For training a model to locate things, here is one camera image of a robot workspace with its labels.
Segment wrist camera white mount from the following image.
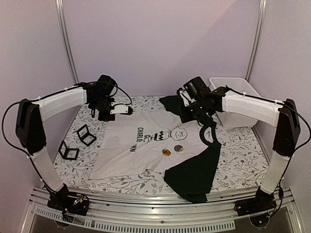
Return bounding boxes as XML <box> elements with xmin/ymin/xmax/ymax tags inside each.
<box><xmin>110</xmin><ymin>102</ymin><xmax>133</xmax><ymax>115</ymax></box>
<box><xmin>176</xmin><ymin>88</ymin><xmax>194</xmax><ymax>107</ymax></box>

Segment white green raglan t-shirt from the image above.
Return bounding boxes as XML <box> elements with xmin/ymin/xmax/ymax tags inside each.
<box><xmin>89</xmin><ymin>96</ymin><xmax>221</xmax><ymax>203</ymax></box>

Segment black display box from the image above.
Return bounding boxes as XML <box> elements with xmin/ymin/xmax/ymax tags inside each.
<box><xmin>58</xmin><ymin>140</ymin><xmax>80</xmax><ymax>160</ymax></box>
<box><xmin>76</xmin><ymin>124</ymin><xmax>97</xmax><ymax>147</ymax></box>

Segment black display box far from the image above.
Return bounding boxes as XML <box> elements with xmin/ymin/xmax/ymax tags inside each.
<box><xmin>76</xmin><ymin>124</ymin><xmax>97</xmax><ymax>147</ymax></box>

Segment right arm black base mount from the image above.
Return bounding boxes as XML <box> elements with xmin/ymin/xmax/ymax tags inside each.
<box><xmin>234</xmin><ymin>188</ymin><xmax>276</xmax><ymax>216</ymax></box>

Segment yellow round brooch brown flowers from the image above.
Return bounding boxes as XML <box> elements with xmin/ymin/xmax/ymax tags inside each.
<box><xmin>162</xmin><ymin>149</ymin><xmax>171</xmax><ymax>156</ymax></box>

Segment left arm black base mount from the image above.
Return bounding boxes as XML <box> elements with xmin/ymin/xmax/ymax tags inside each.
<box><xmin>47</xmin><ymin>193</ymin><xmax>89</xmax><ymax>216</ymax></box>

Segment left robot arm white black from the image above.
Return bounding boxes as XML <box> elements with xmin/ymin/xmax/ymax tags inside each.
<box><xmin>16</xmin><ymin>75</ymin><xmax>118</xmax><ymax>211</ymax></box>

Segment left aluminium frame post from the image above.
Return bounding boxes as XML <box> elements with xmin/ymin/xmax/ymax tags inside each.
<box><xmin>55</xmin><ymin>0</ymin><xmax>79</xmax><ymax>84</ymax></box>

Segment aluminium front rail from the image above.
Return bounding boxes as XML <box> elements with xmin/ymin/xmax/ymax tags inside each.
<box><xmin>21</xmin><ymin>187</ymin><xmax>304</xmax><ymax>233</ymax></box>

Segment aluminium frame post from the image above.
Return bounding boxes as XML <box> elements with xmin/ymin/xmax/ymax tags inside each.
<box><xmin>55</xmin><ymin>0</ymin><xmax>79</xmax><ymax>84</ymax></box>
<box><xmin>245</xmin><ymin>0</ymin><xmax>267</xmax><ymax>83</ymax></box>

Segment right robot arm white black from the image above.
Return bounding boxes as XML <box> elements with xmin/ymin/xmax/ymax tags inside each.
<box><xmin>176</xmin><ymin>77</ymin><xmax>303</xmax><ymax>212</ymax></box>

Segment white plastic bin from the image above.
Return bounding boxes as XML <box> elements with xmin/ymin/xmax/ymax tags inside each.
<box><xmin>209</xmin><ymin>77</ymin><xmax>260</xmax><ymax>129</ymax></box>

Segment floral patterned table mat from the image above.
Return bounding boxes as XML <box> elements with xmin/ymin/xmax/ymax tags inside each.
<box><xmin>53</xmin><ymin>105</ymin><xmax>268</xmax><ymax>196</ymax></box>

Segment black display box near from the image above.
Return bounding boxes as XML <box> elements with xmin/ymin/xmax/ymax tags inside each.
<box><xmin>58</xmin><ymin>140</ymin><xmax>80</xmax><ymax>160</ymax></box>

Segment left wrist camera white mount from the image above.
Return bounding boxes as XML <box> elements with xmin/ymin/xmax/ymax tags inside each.
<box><xmin>110</xmin><ymin>102</ymin><xmax>133</xmax><ymax>115</ymax></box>

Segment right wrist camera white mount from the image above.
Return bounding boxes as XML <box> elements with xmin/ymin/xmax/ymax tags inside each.
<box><xmin>176</xmin><ymin>88</ymin><xmax>194</xmax><ymax>107</ymax></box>

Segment right aluminium frame post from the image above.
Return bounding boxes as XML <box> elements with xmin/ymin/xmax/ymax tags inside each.
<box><xmin>245</xmin><ymin>0</ymin><xmax>267</xmax><ymax>83</ymax></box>

